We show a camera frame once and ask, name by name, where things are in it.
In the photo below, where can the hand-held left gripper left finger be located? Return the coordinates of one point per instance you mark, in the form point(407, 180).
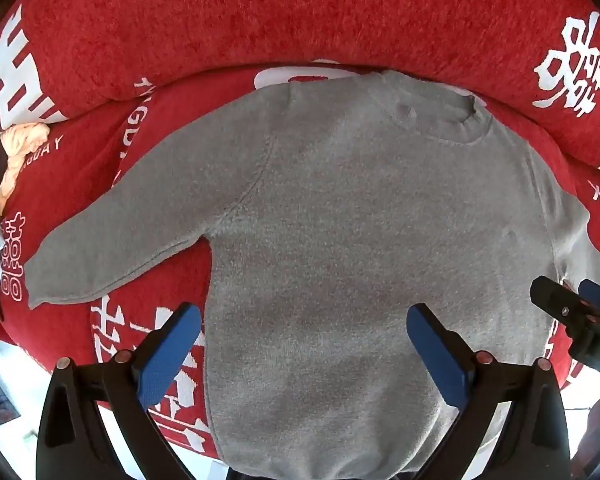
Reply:
point(172, 347)

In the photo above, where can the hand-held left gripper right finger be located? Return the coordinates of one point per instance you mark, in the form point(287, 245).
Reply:
point(437, 352)

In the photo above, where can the grey knit sweater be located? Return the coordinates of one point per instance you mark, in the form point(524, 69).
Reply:
point(355, 210)

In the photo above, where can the red printed sofa seat cushion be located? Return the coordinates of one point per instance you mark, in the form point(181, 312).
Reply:
point(155, 125)

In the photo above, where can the peach crumpled cloth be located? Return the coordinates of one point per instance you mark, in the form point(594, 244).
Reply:
point(22, 142)

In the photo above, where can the red printed sofa back cushion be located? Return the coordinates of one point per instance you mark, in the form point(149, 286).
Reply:
point(280, 10)

